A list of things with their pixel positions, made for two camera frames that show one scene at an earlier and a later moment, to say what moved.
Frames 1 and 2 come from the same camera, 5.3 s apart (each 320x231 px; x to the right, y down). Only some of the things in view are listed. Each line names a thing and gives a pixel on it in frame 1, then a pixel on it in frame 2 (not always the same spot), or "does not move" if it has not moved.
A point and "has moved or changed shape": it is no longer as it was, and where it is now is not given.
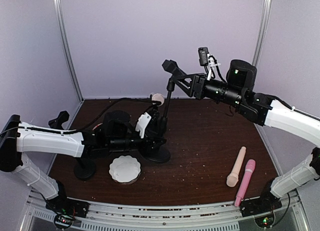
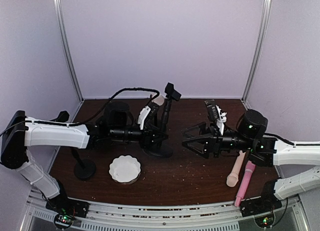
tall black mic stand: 172,67 has moved or changed shape
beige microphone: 159,97 does not move
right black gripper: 197,86 → 213,141
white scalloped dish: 125,170 does not move
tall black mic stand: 85,169 does not move
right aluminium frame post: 263,26 does not move
